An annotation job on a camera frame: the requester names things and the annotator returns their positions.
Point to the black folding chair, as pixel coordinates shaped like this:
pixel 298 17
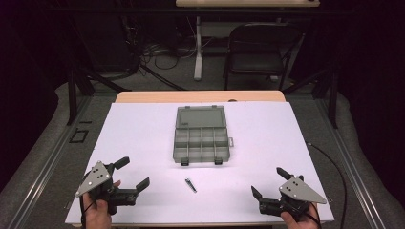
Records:
pixel 256 62

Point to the person's left hand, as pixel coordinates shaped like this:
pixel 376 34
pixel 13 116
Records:
pixel 97 214

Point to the grey metal floor rail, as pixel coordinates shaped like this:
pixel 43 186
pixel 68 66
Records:
pixel 350 165
pixel 47 168

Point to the black horizontal frame bar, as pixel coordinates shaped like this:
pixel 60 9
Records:
pixel 191 11

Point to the grey clear plastic compartment box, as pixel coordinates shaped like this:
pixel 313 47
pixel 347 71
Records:
pixel 200 136

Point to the light wooden desk white leg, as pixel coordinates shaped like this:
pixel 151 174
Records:
pixel 246 3

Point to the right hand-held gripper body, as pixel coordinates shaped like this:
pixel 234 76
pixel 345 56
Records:
pixel 299 191

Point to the white table cover sheet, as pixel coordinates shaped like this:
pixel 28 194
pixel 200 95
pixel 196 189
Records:
pixel 143 133

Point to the small dark metal bit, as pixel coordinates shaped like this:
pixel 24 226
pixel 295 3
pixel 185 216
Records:
pixel 191 185

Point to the black metal frame stand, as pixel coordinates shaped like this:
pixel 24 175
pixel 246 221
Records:
pixel 332 98
pixel 72 95

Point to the person's right hand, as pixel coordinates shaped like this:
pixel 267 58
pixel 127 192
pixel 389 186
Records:
pixel 302 222

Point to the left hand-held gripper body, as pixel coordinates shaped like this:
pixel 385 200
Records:
pixel 95 179

